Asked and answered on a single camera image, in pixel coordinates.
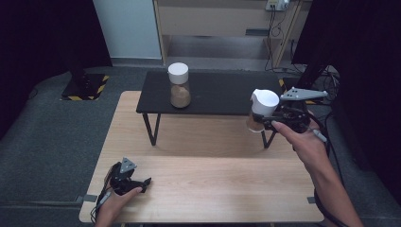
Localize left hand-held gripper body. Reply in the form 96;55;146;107
108;156;144;197

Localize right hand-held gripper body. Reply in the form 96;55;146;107
270;87;329;133

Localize white-lidded spouted jar brown powder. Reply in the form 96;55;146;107
245;88;281;133

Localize black metal-legged shelf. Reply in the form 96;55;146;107
135;69;285;149

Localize person's left hand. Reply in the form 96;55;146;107
95;186;144;222

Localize person's right hand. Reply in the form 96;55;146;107
270;120;331;175

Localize black curtain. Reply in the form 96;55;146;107
290;0;401;198
0;0;113;140

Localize wooden cabinet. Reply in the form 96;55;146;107
152;0;305;68

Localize white power strip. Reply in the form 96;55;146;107
265;0;290;12

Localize pale blue panel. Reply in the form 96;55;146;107
92;0;163;61

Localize black cable with grey plug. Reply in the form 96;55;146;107
310;113;348;227
90;164;122;224

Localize black floor cables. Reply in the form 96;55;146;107
315;66;342;106

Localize hanging black cables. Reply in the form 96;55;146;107
264;9;287;72

